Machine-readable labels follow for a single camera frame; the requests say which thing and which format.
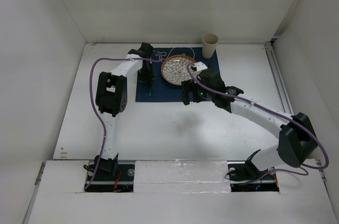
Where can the beige paper cup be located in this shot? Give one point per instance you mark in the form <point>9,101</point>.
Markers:
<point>209,43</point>

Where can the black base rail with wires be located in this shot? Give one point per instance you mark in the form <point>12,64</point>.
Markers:
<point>174,176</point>

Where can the floral plate with orange rim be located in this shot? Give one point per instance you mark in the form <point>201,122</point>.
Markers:
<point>174,69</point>

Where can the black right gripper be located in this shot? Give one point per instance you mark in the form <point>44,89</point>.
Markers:
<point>187,86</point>

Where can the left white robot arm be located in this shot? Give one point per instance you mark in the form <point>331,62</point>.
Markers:
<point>111,99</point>

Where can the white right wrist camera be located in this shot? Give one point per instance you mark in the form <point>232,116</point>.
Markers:
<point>198,67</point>

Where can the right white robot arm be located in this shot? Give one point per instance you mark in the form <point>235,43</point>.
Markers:
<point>295,134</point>

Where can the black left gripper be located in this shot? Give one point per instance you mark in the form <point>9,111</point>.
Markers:
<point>147,80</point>

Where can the dark blue printed cloth napkin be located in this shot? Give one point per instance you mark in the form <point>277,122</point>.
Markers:
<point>162,91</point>

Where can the aluminium rail at right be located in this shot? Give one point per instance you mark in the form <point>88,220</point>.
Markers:
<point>277,76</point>

